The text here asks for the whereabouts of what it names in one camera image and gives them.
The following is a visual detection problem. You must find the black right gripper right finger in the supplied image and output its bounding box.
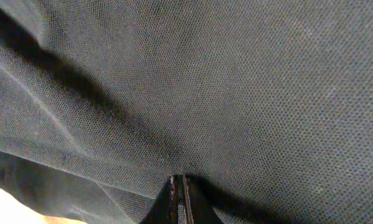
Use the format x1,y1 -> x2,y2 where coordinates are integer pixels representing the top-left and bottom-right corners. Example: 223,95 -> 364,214
182,175 -> 223,224

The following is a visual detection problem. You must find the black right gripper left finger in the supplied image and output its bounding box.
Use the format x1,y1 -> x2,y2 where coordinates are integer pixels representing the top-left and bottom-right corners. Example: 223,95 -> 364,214
140,175 -> 178,224

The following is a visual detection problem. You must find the black polo shirt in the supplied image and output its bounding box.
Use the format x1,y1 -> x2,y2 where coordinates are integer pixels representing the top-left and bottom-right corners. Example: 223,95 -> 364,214
0,0 -> 373,223

